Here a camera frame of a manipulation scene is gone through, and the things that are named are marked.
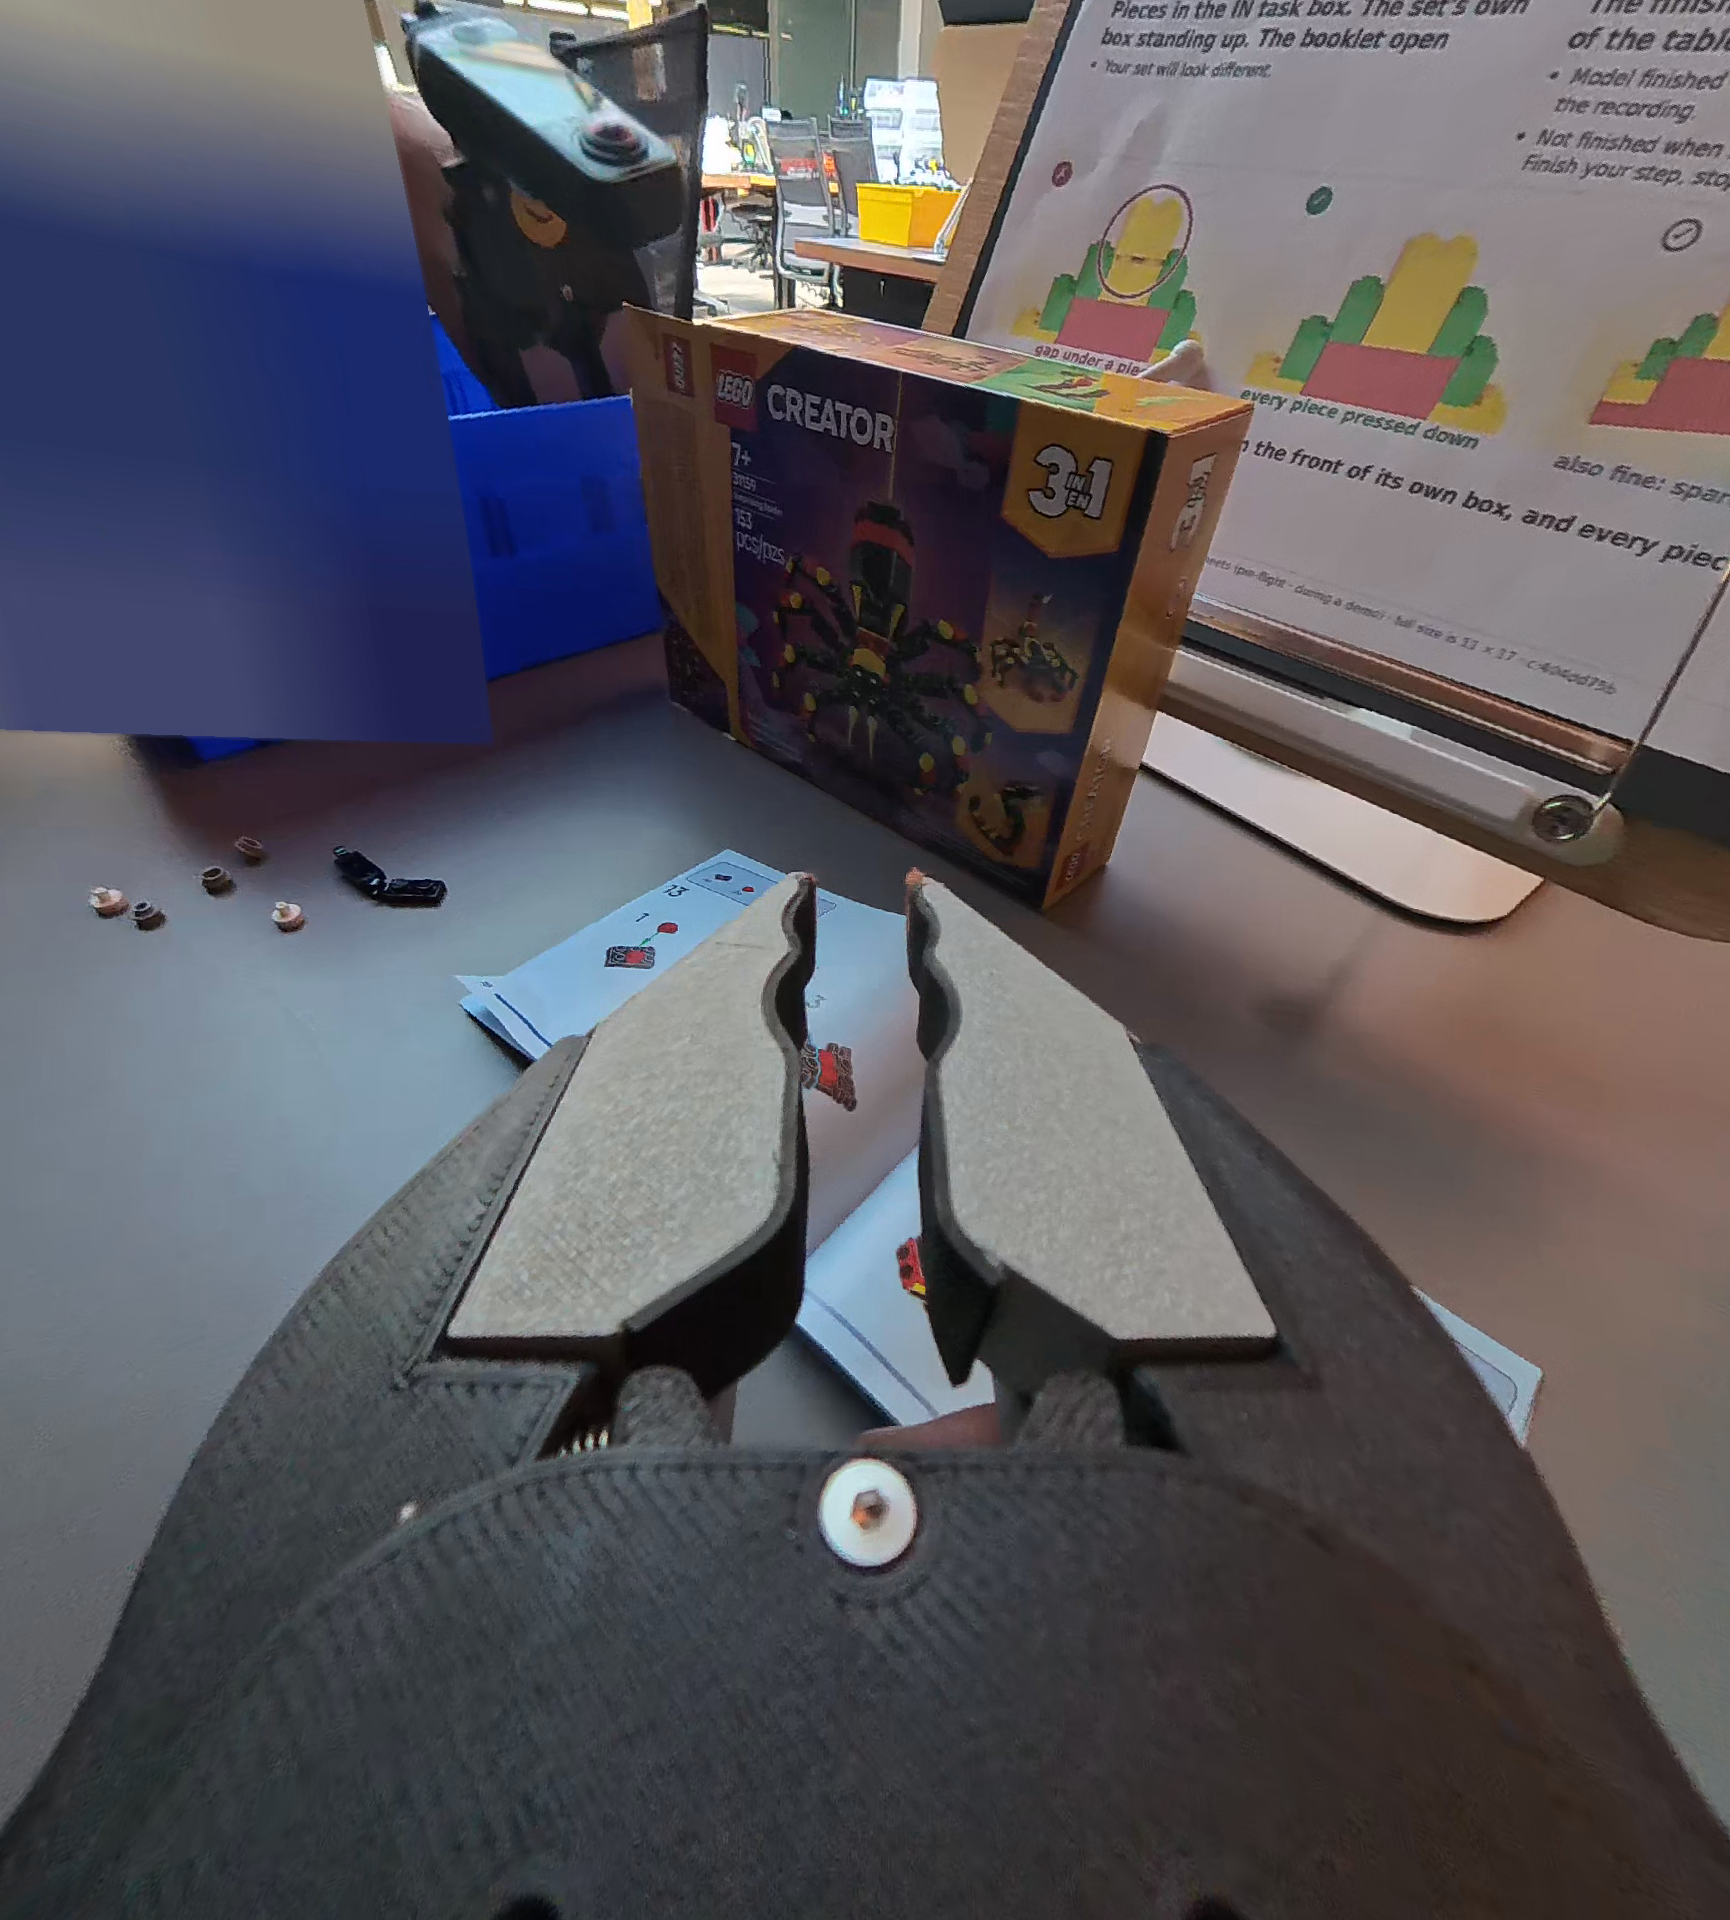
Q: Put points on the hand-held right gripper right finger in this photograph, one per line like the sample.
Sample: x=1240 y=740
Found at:
x=1091 y=1171

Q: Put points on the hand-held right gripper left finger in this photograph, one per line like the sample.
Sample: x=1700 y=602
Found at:
x=624 y=1171

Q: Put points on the blue plastic bin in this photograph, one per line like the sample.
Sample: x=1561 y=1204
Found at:
x=550 y=524

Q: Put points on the lego instruction booklet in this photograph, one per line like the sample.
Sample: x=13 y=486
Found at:
x=580 y=975

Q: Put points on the black lego assembly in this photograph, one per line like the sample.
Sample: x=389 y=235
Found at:
x=389 y=881

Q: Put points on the lego set cardboard box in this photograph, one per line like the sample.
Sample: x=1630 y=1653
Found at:
x=881 y=601

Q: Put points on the grey office chair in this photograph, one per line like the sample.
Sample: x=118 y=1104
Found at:
x=804 y=181

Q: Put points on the yellow plastic bin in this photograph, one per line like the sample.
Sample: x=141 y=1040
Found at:
x=906 y=213

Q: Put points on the instruction sheet on clipboard stand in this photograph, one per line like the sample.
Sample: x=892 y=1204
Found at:
x=1344 y=721

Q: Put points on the printed instruction sheet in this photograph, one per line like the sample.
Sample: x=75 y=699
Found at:
x=1404 y=151

